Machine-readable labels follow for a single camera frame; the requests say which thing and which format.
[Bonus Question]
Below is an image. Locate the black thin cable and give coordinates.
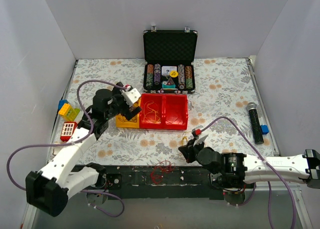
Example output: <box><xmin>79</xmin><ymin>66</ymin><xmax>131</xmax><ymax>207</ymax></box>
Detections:
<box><xmin>118</xmin><ymin>113</ymin><xmax>138</xmax><ymax>124</ymax></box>

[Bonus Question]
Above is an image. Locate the yellow plastic bin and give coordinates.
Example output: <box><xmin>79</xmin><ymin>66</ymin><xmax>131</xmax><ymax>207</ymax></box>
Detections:
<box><xmin>115</xmin><ymin>113</ymin><xmax>140</xmax><ymax>129</ymax></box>

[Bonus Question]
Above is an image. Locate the yellow thin cable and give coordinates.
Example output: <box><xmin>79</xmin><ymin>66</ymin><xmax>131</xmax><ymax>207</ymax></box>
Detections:
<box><xmin>141</xmin><ymin>100</ymin><xmax>162</xmax><ymax>125</ymax></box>

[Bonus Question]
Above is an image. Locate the colourful cable bundle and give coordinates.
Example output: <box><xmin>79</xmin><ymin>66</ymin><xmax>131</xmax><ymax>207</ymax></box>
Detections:
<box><xmin>180</xmin><ymin>131</ymin><xmax>195</xmax><ymax>147</ymax></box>

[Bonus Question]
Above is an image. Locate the red plastic bin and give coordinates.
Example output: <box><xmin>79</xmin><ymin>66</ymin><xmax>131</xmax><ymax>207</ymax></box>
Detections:
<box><xmin>163</xmin><ymin>94</ymin><xmax>189</xmax><ymax>131</ymax></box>
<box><xmin>139</xmin><ymin>93</ymin><xmax>164</xmax><ymax>130</ymax></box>

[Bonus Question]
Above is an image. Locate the red thin cable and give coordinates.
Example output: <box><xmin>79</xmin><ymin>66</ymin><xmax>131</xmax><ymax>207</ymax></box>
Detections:
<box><xmin>149</xmin><ymin>160</ymin><xmax>176</xmax><ymax>185</ymax></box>

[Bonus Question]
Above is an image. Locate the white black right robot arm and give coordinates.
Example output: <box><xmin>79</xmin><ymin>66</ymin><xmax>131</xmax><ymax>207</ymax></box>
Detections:
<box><xmin>178</xmin><ymin>139</ymin><xmax>320</xmax><ymax>189</ymax></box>

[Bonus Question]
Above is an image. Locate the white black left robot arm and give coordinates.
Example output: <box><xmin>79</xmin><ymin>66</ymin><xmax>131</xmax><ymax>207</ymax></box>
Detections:
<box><xmin>25</xmin><ymin>82</ymin><xmax>141</xmax><ymax>217</ymax></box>

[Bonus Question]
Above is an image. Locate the floral table mat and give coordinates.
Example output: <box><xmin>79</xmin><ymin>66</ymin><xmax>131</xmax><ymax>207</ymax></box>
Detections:
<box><xmin>66</xmin><ymin>58</ymin><xmax>278</xmax><ymax>166</ymax></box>

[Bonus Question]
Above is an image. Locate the black handheld microphone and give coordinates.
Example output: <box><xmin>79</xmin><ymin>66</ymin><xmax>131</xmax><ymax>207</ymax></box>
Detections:
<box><xmin>246</xmin><ymin>102</ymin><xmax>264</xmax><ymax>145</ymax></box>

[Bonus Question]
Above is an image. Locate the red white toy house block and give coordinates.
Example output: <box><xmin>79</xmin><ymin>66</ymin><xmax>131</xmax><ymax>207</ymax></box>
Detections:
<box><xmin>60</xmin><ymin>121</ymin><xmax>78</xmax><ymax>142</ymax></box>

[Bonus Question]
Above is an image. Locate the blue toy brick left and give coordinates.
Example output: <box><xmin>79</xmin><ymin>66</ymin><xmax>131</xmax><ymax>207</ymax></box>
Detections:
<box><xmin>58</xmin><ymin>99</ymin><xmax>69</xmax><ymax>110</ymax></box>

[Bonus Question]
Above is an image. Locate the blue toy brick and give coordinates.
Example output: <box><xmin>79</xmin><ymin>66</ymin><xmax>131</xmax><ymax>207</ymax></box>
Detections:
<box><xmin>260</xmin><ymin>124</ymin><xmax>270</xmax><ymax>135</ymax></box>
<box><xmin>58</xmin><ymin>99</ymin><xmax>69</xmax><ymax>110</ymax></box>

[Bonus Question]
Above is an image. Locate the blue toy brick right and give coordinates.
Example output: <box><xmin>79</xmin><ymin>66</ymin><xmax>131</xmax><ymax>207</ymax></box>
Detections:
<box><xmin>260</xmin><ymin>124</ymin><xmax>270</xmax><ymax>135</ymax></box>

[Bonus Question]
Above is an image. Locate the black poker chip case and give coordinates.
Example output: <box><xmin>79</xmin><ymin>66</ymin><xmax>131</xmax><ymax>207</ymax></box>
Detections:
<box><xmin>143</xmin><ymin>26</ymin><xmax>198</xmax><ymax>95</ymax></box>

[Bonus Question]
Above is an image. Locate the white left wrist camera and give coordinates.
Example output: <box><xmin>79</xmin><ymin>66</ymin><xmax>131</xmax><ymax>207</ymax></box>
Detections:
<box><xmin>121</xmin><ymin>85</ymin><xmax>141</xmax><ymax>107</ymax></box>

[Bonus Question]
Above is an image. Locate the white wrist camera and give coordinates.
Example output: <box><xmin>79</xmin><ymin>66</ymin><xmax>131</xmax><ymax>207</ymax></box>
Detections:
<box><xmin>121</xmin><ymin>85</ymin><xmax>141</xmax><ymax>107</ymax></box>
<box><xmin>192</xmin><ymin>126</ymin><xmax>209</xmax><ymax>146</ymax></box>

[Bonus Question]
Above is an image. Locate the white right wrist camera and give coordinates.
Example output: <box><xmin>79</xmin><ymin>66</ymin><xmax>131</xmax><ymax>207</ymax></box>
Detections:
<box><xmin>192</xmin><ymin>126</ymin><xmax>209</xmax><ymax>146</ymax></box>

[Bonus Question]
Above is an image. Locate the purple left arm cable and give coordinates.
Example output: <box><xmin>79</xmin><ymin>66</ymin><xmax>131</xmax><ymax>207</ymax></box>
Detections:
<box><xmin>6</xmin><ymin>79</ymin><xmax>131</xmax><ymax>218</ymax></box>

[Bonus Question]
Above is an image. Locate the aluminium frame rail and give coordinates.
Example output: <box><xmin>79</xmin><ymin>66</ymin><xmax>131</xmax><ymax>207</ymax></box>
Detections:
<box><xmin>245</xmin><ymin>181</ymin><xmax>301</xmax><ymax>191</ymax></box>

